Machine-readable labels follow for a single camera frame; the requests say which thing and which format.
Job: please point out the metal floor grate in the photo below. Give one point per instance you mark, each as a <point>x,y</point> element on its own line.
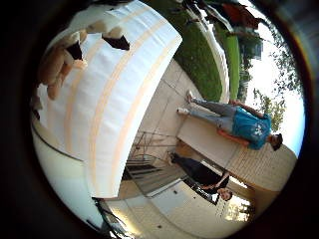
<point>149,172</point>

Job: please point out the dark laptop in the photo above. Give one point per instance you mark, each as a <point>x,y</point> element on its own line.
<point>199,190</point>

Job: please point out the person in blue shirt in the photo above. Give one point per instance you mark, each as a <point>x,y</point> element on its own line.
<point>249,126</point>

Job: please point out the person in black clothes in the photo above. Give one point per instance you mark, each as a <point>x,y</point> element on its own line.
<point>199,172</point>

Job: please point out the red chair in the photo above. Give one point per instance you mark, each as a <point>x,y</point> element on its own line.
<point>239,15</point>

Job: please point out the dark tripod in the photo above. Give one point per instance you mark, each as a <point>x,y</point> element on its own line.
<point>196,8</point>

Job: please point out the white striped tablecloth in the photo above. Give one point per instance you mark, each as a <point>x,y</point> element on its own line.
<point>116,116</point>

